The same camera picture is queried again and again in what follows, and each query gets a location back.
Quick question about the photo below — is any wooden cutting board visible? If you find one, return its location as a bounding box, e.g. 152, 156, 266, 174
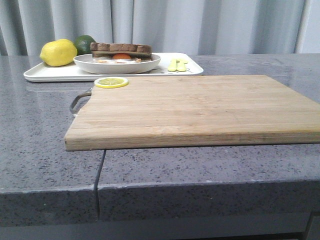
64, 75, 320, 151

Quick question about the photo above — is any yellow plastic knife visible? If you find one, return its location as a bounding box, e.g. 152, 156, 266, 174
176, 58, 188, 72

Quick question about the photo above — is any metal board handle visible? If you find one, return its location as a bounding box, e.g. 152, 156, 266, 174
69, 87, 93, 118

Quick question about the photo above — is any grey curtain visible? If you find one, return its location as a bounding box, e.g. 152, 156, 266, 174
0, 0, 305, 56

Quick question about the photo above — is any bread slice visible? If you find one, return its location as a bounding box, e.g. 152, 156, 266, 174
90, 42, 152, 57
92, 51, 152, 59

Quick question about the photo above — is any yellow lemon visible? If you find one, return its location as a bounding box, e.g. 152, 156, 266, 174
39, 39, 78, 67

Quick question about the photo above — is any fried egg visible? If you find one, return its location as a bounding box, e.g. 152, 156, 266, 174
93, 53, 142, 64

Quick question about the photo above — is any green lime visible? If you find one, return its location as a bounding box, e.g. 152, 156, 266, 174
74, 35, 96, 56

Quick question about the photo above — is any white round plate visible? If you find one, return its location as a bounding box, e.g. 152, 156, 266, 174
73, 54, 161, 75

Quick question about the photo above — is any white bear tray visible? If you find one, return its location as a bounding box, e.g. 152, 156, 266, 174
23, 52, 204, 83

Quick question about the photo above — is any lemon slice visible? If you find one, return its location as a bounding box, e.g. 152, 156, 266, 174
94, 76, 129, 89

